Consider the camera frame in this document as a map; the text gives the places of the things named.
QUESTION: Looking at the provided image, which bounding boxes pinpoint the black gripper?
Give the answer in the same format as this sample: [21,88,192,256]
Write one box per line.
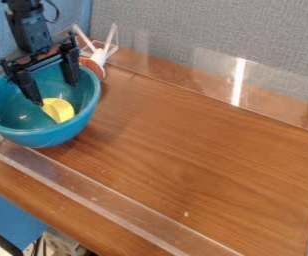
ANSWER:
[0,31,79,106]

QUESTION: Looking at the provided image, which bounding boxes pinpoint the yellow wedge object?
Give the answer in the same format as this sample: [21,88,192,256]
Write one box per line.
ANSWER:
[41,98,75,123]

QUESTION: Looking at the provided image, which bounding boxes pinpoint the blue bowl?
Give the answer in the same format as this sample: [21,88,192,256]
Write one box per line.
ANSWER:
[0,64,101,148]

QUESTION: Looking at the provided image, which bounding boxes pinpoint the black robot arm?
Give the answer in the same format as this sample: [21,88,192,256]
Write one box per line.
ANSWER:
[0,0,79,105]

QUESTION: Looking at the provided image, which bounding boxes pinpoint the orange white plunger toy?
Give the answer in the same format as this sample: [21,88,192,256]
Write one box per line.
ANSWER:
[79,48,107,80]

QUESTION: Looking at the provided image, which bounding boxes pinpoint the clear acrylic front barrier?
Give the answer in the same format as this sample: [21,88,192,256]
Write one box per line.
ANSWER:
[0,136,242,256]

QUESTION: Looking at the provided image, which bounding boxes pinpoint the clear acrylic barrier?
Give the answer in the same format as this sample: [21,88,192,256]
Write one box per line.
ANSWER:
[88,28,308,136]
[0,136,242,256]

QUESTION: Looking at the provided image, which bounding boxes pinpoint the clear acrylic back barrier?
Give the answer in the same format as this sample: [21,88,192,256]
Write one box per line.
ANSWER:
[88,28,308,136]

